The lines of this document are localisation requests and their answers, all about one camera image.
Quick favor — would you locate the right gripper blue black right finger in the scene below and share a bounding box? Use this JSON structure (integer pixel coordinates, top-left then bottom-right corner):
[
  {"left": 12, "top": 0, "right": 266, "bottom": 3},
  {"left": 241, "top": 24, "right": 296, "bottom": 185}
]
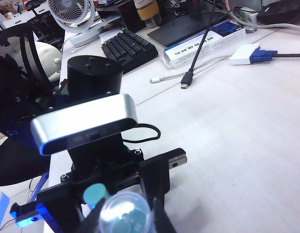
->
[{"left": 152, "top": 197, "right": 177, "bottom": 233}]

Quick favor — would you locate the right gripper blue black left finger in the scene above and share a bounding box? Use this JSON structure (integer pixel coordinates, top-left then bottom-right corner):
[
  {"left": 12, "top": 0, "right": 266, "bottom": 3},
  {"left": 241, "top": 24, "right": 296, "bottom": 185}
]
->
[{"left": 78, "top": 198, "right": 107, "bottom": 233}]

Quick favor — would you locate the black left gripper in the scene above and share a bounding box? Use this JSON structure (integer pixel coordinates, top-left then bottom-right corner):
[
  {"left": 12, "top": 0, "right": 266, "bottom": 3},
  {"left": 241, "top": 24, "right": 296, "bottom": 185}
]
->
[{"left": 10, "top": 133, "right": 188, "bottom": 233}]

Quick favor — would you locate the teal sprayer bottle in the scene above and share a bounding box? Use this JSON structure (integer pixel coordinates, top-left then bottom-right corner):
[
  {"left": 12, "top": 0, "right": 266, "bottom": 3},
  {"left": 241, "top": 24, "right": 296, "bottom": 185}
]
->
[{"left": 83, "top": 183, "right": 147, "bottom": 233}]

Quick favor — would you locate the transparent sprayer lid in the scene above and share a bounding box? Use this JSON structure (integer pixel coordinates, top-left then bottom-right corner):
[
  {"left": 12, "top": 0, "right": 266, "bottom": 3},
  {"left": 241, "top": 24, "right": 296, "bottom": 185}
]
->
[{"left": 98, "top": 190, "right": 153, "bottom": 233}]

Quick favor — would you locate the black keyboard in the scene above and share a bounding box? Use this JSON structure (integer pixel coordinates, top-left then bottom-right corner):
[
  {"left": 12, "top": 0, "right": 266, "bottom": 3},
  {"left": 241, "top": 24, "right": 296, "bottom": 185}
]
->
[{"left": 101, "top": 29, "right": 160, "bottom": 75}]

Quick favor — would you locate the white plush toy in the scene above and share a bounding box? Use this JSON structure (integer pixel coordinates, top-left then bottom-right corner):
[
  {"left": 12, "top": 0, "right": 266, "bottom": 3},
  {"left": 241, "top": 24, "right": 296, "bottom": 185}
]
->
[{"left": 34, "top": 40, "right": 64, "bottom": 83}]

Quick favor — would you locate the blue and white carton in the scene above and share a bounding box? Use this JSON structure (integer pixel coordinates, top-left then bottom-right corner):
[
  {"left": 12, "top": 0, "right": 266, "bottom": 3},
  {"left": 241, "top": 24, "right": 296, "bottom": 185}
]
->
[{"left": 163, "top": 20, "right": 247, "bottom": 70}]

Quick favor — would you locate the black rectangular box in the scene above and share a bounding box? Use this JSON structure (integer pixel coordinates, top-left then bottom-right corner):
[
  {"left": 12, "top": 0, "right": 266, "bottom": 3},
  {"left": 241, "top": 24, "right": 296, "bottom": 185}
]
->
[{"left": 117, "top": 1, "right": 147, "bottom": 33}]

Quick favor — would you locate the white desk fan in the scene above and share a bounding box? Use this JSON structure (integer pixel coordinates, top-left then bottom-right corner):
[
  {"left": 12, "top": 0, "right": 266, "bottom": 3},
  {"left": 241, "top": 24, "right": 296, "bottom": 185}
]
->
[{"left": 47, "top": 0, "right": 105, "bottom": 48}]

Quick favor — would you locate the white video adapter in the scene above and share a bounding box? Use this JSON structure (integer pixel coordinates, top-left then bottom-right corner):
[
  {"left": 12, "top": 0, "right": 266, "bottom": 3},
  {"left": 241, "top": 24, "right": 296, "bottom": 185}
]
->
[{"left": 229, "top": 43, "right": 261, "bottom": 66}]

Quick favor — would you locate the dark cup with yellow band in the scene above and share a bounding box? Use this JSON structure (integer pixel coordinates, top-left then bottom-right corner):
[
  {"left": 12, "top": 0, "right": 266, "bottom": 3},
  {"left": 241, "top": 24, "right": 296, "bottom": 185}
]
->
[{"left": 136, "top": 0, "right": 162, "bottom": 27}]

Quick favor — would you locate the white storage box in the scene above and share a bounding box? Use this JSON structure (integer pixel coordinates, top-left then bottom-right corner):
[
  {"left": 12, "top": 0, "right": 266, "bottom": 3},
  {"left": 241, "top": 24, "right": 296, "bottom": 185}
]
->
[{"left": 0, "top": 0, "right": 36, "bottom": 30}]

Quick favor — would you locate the small green white box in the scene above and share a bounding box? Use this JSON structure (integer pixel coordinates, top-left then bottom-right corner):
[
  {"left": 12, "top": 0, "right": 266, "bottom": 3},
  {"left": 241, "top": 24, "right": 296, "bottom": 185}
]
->
[{"left": 238, "top": 6, "right": 259, "bottom": 25}]

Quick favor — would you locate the black computer mouse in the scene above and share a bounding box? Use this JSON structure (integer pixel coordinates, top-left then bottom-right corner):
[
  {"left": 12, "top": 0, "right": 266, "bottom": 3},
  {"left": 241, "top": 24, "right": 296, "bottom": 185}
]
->
[{"left": 256, "top": 0, "right": 300, "bottom": 25}]

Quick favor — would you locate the black camera cable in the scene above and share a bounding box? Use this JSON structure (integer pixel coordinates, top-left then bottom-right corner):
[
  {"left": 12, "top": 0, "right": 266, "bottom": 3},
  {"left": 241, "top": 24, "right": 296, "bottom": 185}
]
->
[{"left": 121, "top": 123, "right": 161, "bottom": 144}]

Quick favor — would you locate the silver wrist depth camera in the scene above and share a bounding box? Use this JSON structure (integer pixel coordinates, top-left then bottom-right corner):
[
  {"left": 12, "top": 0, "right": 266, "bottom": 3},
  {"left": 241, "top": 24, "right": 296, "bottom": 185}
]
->
[{"left": 30, "top": 93, "right": 139, "bottom": 156}]

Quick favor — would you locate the black chair with curved frame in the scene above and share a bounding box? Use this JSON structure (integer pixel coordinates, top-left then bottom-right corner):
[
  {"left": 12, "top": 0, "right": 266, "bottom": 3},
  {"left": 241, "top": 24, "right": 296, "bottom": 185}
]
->
[{"left": 0, "top": 23, "right": 52, "bottom": 187}]

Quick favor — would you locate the white USB cable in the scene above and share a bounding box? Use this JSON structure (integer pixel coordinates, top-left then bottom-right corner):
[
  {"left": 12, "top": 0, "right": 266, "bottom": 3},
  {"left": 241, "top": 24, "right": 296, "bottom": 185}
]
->
[{"left": 149, "top": 55, "right": 232, "bottom": 84}]

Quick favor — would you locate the black HDMI cable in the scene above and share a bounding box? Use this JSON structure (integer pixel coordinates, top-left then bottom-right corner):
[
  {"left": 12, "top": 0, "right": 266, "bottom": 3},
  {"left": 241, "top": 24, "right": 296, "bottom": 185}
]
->
[{"left": 180, "top": 0, "right": 234, "bottom": 90}]

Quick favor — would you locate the black monitor base plate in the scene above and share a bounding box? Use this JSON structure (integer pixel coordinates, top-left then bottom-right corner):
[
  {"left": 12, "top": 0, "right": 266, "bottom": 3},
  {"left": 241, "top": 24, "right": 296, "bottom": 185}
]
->
[{"left": 146, "top": 11, "right": 229, "bottom": 48}]

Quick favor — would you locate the blue VGA plug with cable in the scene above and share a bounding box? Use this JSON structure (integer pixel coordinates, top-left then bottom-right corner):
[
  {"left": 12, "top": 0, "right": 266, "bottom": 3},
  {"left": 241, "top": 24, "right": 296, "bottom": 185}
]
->
[{"left": 247, "top": 48, "right": 300, "bottom": 64}]

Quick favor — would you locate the thick grey cable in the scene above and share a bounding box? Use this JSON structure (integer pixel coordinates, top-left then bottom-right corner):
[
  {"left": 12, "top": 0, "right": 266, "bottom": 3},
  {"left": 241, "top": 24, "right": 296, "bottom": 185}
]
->
[{"left": 224, "top": 0, "right": 300, "bottom": 31}]

